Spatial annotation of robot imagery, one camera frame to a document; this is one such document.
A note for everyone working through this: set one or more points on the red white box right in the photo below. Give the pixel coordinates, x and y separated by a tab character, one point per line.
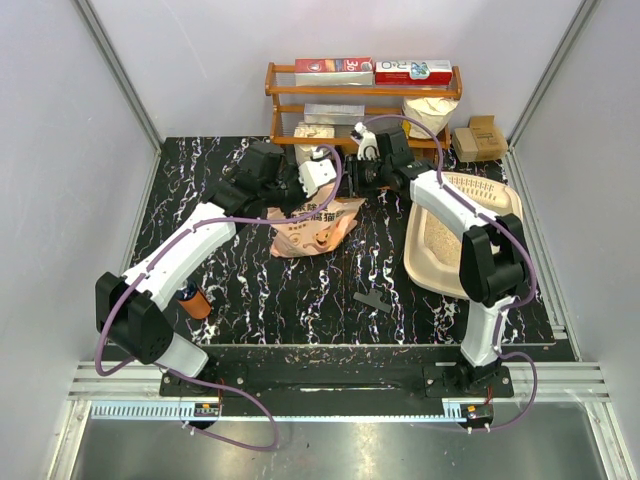
413	72

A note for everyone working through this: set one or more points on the brown cardboard boxes right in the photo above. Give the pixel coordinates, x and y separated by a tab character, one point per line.
480	141

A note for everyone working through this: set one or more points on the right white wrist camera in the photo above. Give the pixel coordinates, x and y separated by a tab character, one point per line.
366	142

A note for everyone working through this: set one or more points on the black bag clip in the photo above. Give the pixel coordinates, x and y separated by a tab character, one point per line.
373	299

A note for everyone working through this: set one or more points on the white bag lower shelf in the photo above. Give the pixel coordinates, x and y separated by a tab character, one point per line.
309	137

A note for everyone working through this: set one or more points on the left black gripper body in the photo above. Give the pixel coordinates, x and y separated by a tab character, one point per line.
286	192

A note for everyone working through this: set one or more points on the beige litter box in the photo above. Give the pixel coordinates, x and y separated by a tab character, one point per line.
432	253

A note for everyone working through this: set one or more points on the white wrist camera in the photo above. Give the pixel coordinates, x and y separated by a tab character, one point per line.
316	172
366	142

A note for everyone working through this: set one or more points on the pink cat litter bag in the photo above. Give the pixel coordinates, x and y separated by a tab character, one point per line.
322	233

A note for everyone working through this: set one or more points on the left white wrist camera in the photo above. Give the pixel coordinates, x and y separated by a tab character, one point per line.
316	172

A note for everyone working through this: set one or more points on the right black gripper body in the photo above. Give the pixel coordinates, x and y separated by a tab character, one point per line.
365	175

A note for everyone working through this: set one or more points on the white paper bag on shelf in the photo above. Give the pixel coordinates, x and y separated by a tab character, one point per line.
433	112

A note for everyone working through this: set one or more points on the red silver box left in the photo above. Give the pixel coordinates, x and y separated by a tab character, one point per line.
351	71

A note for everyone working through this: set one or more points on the silver box middle shelf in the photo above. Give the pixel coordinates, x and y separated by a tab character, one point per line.
333	114

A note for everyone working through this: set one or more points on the orange spray bottle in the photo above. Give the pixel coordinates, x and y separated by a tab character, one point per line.
193	301

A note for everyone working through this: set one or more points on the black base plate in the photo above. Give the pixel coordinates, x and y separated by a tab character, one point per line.
425	370

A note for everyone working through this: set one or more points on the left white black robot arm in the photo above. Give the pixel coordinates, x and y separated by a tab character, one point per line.
130	307

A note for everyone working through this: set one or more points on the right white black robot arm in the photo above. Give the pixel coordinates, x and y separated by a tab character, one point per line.
495	264

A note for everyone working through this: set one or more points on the wooden shelf rack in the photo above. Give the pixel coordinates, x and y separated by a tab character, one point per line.
383	103

